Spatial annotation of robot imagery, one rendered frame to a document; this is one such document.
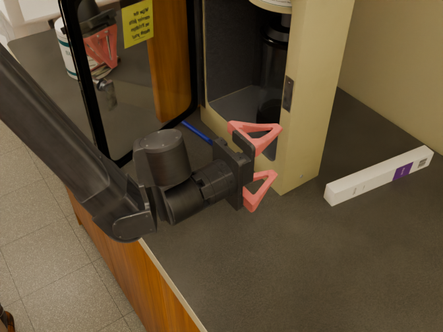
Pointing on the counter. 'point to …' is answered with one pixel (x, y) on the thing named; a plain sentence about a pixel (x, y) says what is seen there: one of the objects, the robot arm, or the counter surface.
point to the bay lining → (233, 45)
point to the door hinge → (200, 51)
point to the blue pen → (198, 132)
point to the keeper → (287, 93)
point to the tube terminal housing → (301, 91)
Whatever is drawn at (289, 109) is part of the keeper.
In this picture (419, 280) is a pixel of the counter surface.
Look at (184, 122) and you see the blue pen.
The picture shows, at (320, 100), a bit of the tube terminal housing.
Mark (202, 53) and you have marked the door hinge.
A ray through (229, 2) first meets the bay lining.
